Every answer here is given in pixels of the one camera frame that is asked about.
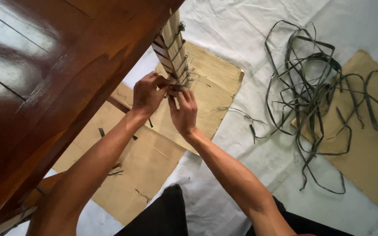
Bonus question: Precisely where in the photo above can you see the plain brown cardboard sheet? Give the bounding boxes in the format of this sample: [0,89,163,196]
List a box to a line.
[291,49,378,224]

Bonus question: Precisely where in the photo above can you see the heap of green straps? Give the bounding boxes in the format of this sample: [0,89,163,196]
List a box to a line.
[215,20,378,195]

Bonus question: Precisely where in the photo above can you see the person's left hand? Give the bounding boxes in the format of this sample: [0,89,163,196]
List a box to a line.
[132,71,170,118]

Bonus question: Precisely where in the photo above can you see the glossy brown wooden table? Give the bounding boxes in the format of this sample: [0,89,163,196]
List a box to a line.
[0,0,186,236]

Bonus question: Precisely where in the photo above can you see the frayed green strap tie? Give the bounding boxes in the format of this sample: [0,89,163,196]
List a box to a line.
[168,76,200,92]

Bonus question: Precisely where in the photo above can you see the white floor sheet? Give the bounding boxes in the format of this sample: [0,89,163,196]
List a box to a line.
[5,0,378,236]

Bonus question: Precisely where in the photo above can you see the person's black trousers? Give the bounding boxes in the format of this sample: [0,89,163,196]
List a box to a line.
[114,184,354,236]

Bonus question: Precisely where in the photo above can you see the person's right hand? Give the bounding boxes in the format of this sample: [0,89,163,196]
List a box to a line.
[167,89,199,138]

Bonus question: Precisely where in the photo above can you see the ribbed corrugated cardboard sheet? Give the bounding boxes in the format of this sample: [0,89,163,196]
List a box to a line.
[150,41,245,155]

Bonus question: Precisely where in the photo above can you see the flat torn cardboard sheet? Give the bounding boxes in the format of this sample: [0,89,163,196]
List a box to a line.
[52,82,187,227]

